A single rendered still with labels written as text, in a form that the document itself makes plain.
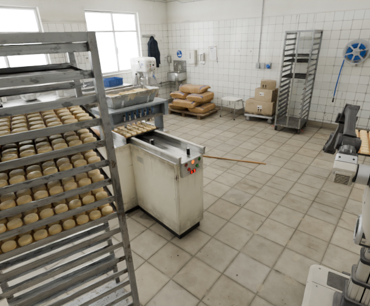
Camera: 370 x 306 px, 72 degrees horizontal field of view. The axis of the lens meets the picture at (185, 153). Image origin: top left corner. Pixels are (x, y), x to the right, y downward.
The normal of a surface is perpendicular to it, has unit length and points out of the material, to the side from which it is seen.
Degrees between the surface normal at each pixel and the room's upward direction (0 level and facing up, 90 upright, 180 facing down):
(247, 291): 0
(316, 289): 0
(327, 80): 90
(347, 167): 30
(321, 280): 0
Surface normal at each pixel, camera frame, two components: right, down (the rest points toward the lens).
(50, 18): 0.77, 0.24
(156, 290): -0.04, -0.91
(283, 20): -0.64, 0.34
